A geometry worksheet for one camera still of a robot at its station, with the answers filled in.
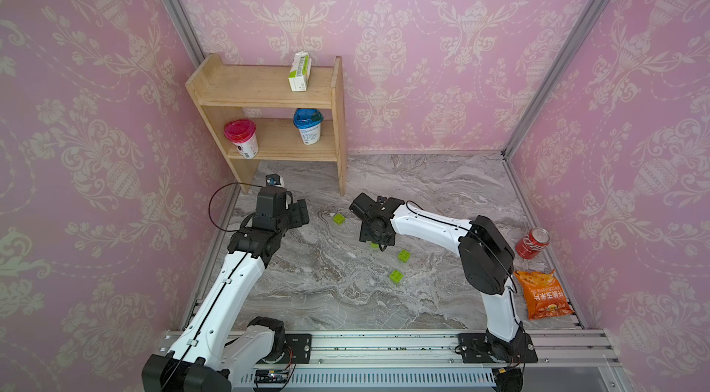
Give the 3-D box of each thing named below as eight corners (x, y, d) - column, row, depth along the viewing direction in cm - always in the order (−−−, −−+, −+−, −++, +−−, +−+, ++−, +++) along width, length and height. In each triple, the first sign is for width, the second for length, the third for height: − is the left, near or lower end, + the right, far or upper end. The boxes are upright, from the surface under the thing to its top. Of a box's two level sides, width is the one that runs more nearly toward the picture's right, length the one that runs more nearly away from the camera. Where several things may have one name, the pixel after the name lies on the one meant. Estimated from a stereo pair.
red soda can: (517, 261, 92) (535, 245, 83) (511, 245, 96) (527, 227, 87) (535, 261, 92) (555, 245, 83) (528, 245, 96) (546, 227, 87)
